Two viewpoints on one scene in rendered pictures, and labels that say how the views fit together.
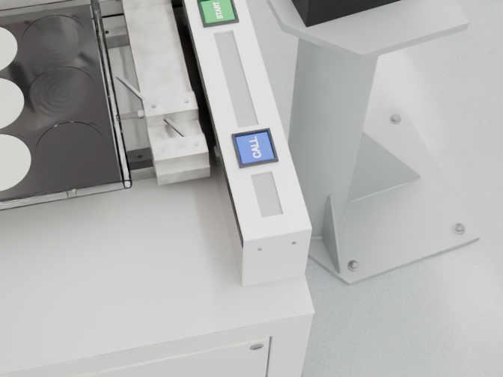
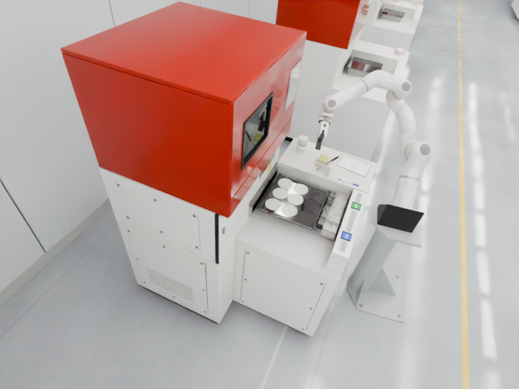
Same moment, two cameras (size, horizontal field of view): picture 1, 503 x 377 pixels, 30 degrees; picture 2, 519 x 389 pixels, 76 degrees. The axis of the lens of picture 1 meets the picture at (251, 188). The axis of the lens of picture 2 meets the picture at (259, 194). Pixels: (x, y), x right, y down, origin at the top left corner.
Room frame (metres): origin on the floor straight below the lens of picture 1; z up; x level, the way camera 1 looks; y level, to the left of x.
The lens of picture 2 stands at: (-0.53, -0.25, 2.37)
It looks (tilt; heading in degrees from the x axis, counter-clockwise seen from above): 44 degrees down; 34
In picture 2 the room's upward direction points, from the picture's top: 7 degrees clockwise
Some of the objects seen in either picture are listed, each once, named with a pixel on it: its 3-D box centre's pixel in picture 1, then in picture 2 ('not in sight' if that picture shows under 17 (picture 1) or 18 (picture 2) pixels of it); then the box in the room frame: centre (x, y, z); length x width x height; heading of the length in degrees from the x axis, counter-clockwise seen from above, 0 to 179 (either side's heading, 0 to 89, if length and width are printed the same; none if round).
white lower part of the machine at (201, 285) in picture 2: not in sight; (204, 235); (0.51, 0.90, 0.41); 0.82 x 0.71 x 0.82; 15
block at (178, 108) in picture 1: (171, 108); (333, 221); (0.85, 0.13, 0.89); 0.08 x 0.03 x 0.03; 105
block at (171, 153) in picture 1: (180, 151); (329, 230); (0.77, 0.11, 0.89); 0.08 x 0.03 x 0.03; 105
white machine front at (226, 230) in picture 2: not in sight; (252, 192); (0.59, 0.57, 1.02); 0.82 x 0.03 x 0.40; 15
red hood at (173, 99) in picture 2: not in sight; (201, 99); (0.51, 0.87, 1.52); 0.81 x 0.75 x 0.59; 15
